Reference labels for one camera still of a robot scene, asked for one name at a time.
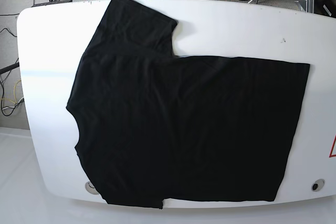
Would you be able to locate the black T-shirt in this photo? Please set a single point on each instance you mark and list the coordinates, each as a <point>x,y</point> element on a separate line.
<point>154,126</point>

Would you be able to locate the red triangle warning sticker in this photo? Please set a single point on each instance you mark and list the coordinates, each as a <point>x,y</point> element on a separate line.
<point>332,152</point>

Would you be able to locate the left table cable grommet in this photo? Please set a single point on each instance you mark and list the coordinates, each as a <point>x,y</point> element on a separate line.
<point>91,189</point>

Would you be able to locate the table cable grommet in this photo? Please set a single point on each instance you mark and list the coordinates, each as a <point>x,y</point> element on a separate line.
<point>318,185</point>
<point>91,189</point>

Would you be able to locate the right table cable grommet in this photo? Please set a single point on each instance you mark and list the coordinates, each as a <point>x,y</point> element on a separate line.
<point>318,185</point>

